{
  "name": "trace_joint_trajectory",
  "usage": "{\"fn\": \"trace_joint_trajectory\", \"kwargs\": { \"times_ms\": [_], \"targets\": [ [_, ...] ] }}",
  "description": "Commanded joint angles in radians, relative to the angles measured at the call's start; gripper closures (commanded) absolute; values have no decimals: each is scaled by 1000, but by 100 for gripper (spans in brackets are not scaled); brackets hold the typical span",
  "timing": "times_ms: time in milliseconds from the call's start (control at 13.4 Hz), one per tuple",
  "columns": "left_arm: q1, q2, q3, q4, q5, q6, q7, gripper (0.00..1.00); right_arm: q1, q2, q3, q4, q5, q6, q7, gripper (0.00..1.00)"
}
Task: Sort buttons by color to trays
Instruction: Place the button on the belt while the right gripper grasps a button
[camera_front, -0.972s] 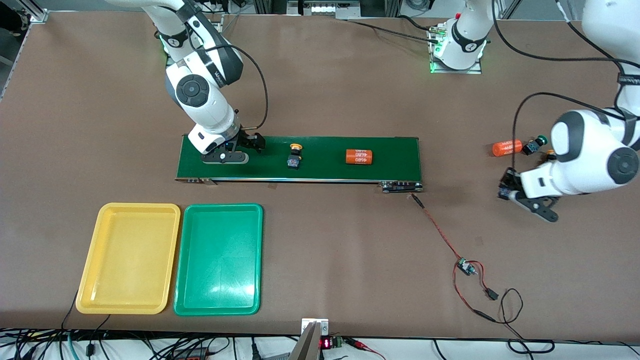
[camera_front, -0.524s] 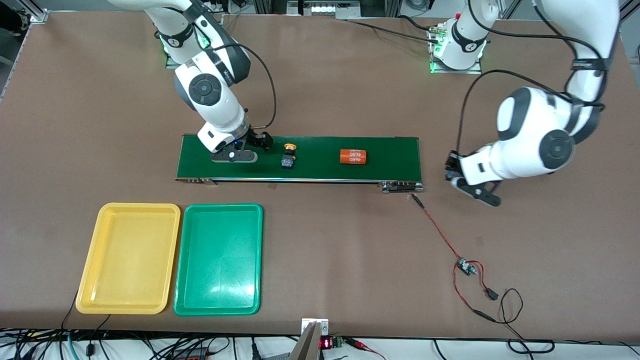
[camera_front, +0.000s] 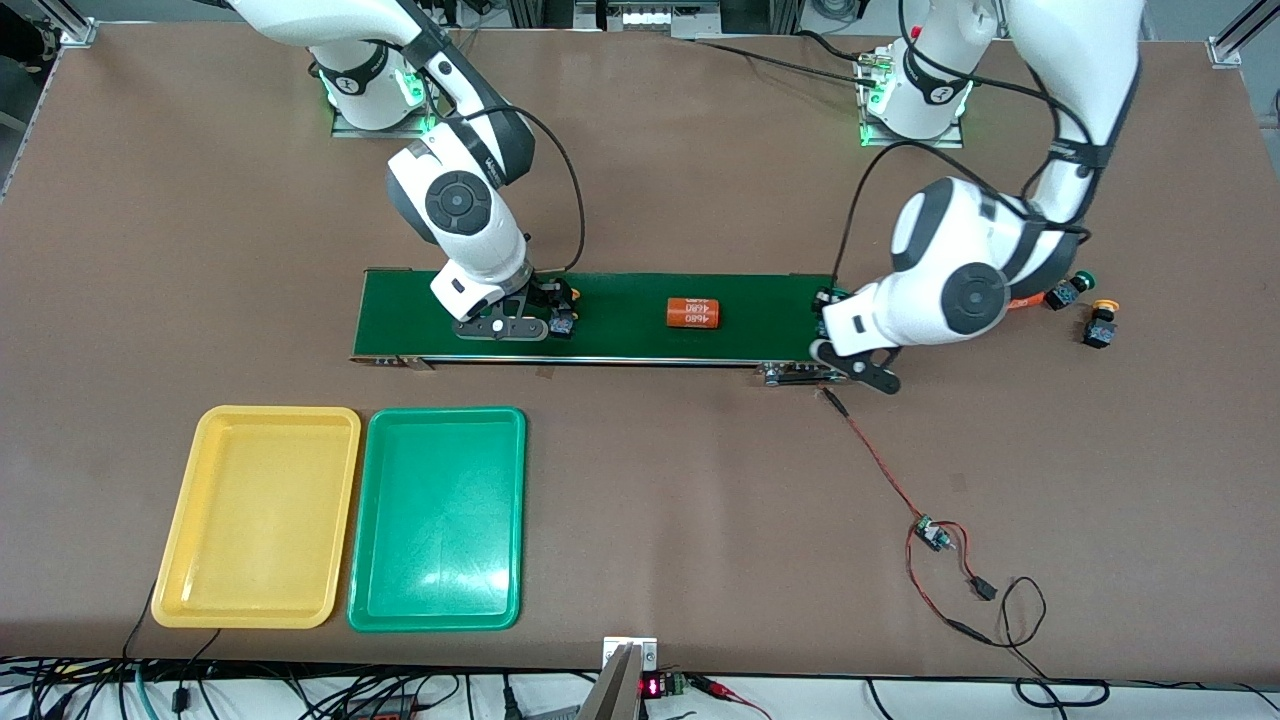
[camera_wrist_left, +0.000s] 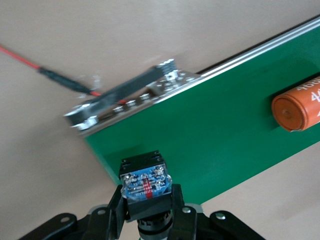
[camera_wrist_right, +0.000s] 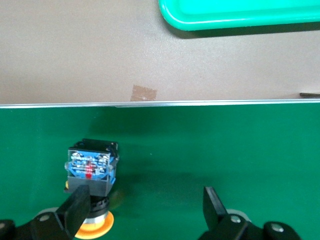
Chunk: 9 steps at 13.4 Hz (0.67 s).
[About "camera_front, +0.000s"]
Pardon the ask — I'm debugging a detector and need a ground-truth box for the yellow push button switch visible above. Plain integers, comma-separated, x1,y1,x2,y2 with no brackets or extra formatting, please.
548,283,583,342
1083,300,1121,349

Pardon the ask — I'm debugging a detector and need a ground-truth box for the green conveyor belt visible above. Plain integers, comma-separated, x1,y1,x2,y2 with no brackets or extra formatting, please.
350,268,848,388

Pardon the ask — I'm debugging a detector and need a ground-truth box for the green plastic tray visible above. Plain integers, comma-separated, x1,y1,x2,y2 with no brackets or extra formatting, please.
346,406,528,633

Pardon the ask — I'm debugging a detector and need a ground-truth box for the white electrical device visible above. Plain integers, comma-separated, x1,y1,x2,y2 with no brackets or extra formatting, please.
598,0,723,39

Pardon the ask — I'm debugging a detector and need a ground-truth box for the yellow plastic tray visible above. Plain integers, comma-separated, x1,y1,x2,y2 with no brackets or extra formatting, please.
151,405,362,630

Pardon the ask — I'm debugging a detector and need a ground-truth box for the red clip lead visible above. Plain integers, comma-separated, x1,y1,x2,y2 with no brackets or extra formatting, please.
690,676,773,720

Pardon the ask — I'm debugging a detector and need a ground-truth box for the red black conveyor wire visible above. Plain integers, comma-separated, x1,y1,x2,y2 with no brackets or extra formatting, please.
820,386,1001,646

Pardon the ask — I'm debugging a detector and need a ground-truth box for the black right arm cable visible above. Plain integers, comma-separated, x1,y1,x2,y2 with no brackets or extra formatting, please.
480,105,586,276

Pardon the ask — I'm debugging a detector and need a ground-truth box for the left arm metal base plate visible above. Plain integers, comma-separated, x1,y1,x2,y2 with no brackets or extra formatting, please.
860,50,966,149

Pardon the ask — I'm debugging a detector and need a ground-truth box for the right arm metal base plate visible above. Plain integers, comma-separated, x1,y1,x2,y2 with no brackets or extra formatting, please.
332,30,446,139

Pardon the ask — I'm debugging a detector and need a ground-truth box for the thin black cable loop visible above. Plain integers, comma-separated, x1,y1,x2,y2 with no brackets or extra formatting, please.
998,575,1111,709

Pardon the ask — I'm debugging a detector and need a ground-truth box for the black table cable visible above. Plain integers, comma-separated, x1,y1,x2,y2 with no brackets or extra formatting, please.
690,28,881,91

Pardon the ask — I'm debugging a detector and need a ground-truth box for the grey metal camera mount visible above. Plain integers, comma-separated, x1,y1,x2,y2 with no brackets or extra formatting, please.
578,637,658,720

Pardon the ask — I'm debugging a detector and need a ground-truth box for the black floor cable bundle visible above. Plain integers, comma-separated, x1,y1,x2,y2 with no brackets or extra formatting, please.
0,655,601,720

